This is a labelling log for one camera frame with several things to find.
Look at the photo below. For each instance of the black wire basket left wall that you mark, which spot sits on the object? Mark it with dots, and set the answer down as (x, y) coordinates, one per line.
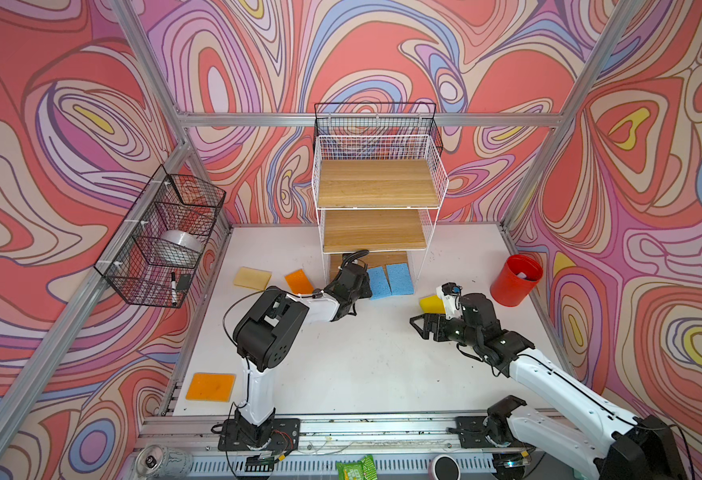
(171, 201)

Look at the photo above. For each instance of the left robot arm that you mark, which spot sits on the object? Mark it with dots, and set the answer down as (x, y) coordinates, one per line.
(268, 330)

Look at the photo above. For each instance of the red plastic cup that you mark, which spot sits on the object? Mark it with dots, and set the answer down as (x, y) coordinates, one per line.
(519, 275)

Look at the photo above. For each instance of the black round speaker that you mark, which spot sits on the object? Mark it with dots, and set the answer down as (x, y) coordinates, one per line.
(444, 467)

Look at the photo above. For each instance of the silver drink can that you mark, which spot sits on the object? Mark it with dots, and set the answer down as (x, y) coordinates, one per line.
(163, 462)

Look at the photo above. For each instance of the black marker in basket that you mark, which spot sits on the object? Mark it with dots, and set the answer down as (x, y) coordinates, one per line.
(173, 290)

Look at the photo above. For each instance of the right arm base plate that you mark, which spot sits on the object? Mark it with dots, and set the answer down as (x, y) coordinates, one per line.
(481, 432)

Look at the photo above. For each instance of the green wipes packet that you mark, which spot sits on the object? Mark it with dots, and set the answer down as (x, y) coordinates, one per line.
(363, 469)

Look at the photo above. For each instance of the yellow sponge near shelf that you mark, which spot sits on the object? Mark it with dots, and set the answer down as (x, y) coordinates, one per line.
(432, 305)

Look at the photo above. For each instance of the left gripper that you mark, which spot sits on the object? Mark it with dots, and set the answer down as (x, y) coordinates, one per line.
(365, 287)

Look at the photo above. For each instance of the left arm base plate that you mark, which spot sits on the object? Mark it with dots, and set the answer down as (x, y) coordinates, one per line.
(275, 435)

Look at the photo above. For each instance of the beige sponge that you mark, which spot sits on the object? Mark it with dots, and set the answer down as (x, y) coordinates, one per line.
(250, 278)

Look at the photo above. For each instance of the black wire basket wall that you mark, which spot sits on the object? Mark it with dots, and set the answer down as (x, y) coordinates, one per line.
(376, 130)
(171, 201)

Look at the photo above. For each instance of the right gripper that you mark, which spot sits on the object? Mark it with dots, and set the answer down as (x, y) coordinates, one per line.
(438, 319)

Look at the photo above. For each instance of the silver tape roll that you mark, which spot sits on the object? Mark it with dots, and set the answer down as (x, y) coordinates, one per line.
(176, 248)

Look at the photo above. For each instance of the black wire basket back wall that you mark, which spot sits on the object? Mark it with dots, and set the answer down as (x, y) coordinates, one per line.
(376, 130)

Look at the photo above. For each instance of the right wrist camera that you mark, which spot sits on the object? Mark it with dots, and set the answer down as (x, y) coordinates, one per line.
(450, 294)

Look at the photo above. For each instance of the white wire wooden shelf rack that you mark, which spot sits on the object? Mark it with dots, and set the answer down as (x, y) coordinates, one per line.
(379, 193)

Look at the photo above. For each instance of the blue sponge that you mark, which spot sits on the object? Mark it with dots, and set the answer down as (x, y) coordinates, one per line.
(399, 278)
(379, 284)

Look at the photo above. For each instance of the orange flat sponge front left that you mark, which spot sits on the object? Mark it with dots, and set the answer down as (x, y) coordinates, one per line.
(211, 387)

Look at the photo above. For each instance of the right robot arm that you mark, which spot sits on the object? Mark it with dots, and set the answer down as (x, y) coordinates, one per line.
(599, 440)

